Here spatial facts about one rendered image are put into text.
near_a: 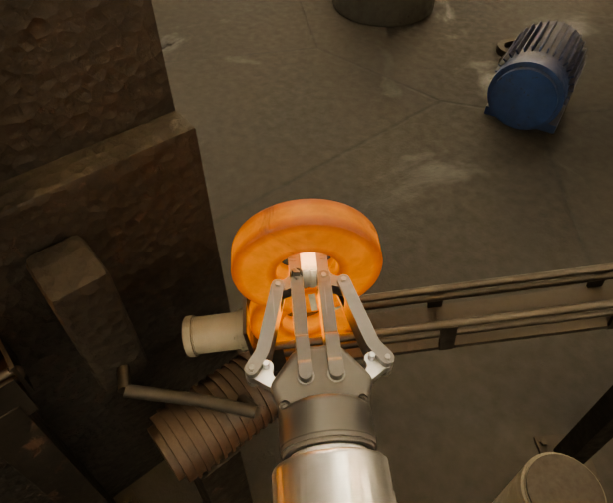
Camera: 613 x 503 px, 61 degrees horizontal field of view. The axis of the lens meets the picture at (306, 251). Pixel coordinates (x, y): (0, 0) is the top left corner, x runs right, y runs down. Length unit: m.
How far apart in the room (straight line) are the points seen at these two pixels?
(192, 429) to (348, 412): 0.50
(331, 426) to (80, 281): 0.42
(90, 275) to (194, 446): 0.32
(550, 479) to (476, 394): 0.66
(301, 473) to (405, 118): 2.10
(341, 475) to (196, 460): 0.52
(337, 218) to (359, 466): 0.22
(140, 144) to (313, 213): 0.36
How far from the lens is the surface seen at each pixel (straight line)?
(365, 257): 0.52
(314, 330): 0.76
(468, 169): 2.16
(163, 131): 0.79
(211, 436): 0.88
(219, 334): 0.75
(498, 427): 1.51
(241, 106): 2.44
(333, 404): 0.40
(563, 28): 2.55
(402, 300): 0.80
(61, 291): 0.71
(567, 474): 0.92
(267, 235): 0.48
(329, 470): 0.38
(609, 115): 2.71
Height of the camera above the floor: 1.31
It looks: 48 degrees down
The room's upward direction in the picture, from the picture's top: straight up
